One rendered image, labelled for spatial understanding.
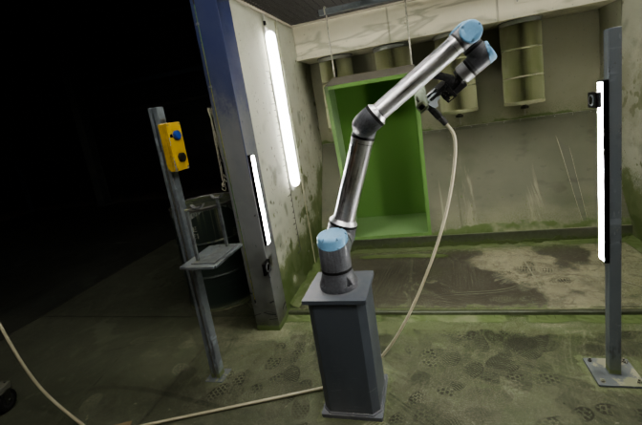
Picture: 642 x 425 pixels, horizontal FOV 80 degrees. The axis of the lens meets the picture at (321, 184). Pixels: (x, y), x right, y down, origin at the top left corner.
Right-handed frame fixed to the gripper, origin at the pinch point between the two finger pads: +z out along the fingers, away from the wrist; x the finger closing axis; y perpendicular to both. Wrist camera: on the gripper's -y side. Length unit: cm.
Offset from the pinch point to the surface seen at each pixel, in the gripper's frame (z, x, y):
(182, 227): 133, -29, -47
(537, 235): 30, 96, 201
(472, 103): 3, 163, 93
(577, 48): -89, 205, 134
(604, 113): -52, -13, 52
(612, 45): -70, -3, 34
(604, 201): -31, -27, 82
